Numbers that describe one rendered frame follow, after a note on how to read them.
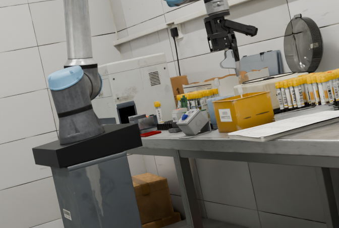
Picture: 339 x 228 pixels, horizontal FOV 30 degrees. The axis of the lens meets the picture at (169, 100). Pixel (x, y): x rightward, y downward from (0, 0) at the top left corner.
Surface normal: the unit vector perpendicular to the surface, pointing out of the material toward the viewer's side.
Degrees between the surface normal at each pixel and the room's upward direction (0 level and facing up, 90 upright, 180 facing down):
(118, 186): 90
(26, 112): 90
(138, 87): 90
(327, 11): 90
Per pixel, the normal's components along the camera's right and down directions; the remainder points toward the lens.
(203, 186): -0.87, 0.21
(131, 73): 0.45, -0.05
